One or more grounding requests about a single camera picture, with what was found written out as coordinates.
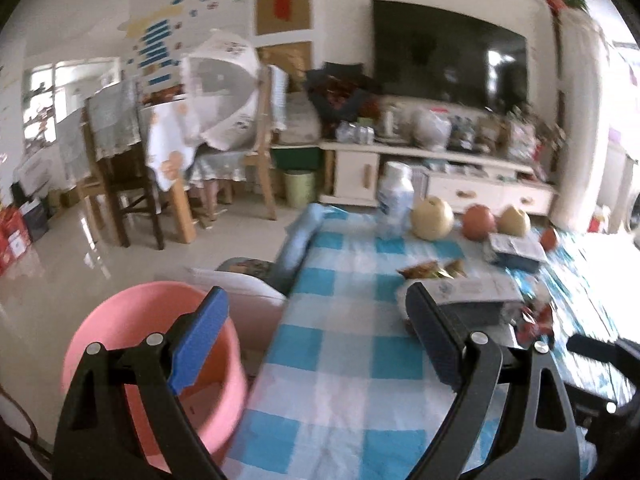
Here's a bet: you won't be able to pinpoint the red pomegranate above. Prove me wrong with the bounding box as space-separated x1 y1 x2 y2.
460 203 497 242

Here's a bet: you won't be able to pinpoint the pack of water bottles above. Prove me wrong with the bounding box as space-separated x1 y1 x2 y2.
334 120 376 144

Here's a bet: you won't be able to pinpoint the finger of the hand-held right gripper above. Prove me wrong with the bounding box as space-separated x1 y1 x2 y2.
566 333 640 377

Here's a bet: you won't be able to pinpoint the white standing air conditioner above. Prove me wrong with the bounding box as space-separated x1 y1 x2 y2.
551 4 612 233

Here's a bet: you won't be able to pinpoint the dark bag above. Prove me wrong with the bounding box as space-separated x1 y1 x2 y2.
304 61 382 124

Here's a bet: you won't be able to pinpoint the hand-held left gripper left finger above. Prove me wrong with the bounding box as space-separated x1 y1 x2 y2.
52 286 231 480

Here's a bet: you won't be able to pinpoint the blue wall stickers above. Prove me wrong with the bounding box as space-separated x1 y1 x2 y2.
134 16 184 87

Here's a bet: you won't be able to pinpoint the yellow snack wrapper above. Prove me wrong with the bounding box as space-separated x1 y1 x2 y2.
396 258 469 281

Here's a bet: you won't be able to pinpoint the white television cabinet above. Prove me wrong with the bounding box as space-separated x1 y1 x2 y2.
319 137 559 217

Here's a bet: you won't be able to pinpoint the white cushion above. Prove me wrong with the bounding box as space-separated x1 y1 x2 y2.
184 257 287 361

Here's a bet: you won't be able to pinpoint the white mesh food cover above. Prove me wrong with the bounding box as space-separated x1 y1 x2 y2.
180 28 264 152

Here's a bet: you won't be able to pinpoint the dark wooden chair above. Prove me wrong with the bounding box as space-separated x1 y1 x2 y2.
81 79 167 251

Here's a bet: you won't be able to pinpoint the white plastic bottle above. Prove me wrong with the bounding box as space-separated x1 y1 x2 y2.
376 161 416 239

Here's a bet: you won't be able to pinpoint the black television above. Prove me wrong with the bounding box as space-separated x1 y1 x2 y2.
370 0 530 114

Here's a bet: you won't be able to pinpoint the green waste bin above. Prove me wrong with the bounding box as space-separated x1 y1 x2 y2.
283 169 316 210

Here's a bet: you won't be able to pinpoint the light wooden chair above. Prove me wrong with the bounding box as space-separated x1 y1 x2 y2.
239 64 290 221

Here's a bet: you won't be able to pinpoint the yellow pear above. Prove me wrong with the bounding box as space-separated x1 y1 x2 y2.
496 204 532 236
410 195 455 240

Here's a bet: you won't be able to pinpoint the grey white sack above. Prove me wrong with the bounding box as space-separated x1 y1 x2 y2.
272 92 322 147

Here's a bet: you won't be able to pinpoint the red cardboard boxes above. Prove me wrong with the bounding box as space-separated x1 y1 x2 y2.
0 204 32 277

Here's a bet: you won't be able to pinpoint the blue white checkered tablecloth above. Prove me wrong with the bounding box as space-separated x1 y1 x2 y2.
220 203 640 480

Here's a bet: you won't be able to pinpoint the grey plastic bag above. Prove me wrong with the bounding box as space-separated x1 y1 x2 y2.
409 106 452 152

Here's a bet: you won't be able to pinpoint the white box with line drawing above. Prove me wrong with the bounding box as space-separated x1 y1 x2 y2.
484 232 549 272

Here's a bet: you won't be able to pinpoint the red snack wrapper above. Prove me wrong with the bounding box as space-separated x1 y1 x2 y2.
514 299 557 347

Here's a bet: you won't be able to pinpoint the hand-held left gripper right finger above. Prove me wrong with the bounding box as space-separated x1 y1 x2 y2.
405 281 586 480

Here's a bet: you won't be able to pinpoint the white box with grey side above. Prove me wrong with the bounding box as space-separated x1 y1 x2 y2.
399 276 525 327

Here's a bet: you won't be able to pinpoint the pink plastic bucket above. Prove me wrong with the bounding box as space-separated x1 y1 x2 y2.
61 282 248 471

